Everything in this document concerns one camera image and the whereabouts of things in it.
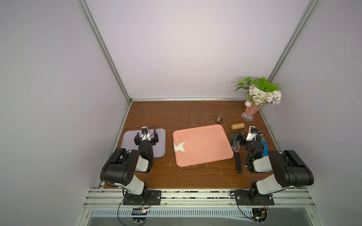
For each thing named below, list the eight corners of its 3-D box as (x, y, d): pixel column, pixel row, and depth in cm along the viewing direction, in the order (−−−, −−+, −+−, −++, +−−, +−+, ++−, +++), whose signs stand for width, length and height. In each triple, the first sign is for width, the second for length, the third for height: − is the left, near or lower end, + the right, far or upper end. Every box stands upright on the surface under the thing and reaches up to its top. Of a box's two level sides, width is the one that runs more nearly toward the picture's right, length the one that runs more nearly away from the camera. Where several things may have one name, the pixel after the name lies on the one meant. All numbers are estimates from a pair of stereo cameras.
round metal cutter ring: (218, 124, 105) (218, 122, 103) (212, 118, 109) (213, 116, 107) (224, 120, 107) (225, 118, 105) (219, 115, 111) (219, 113, 109)
